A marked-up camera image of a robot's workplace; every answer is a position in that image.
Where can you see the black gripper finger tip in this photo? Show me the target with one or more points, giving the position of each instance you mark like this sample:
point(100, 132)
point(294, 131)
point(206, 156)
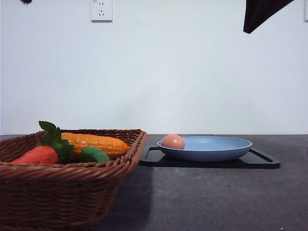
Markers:
point(257, 11)
point(26, 1)

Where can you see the blue round plate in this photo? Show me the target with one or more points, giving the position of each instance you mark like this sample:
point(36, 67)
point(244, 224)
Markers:
point(207, 149)

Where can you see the brown egg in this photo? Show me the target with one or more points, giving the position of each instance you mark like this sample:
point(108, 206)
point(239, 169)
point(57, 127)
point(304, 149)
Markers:
point(173, 141)

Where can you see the brown wicker basket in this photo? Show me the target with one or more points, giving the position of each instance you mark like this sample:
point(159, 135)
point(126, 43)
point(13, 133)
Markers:
point(74, 196)

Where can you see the orange toy carrot with leaves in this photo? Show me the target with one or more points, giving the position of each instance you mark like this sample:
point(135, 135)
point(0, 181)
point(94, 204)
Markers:
point(51, 149)

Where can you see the green toy cucumber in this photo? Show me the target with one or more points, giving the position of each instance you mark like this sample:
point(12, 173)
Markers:
point(94, 154)

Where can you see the yellow toy corn cob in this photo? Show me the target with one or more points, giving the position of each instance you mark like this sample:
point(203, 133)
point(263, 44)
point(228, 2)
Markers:
point(111, 147)

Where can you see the black rectangular tray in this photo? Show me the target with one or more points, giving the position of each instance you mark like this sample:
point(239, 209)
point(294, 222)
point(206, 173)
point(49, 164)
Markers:
point(252, 159)

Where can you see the white wall power socket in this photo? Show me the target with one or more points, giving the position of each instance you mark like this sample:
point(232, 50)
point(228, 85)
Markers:
point(101, 11)

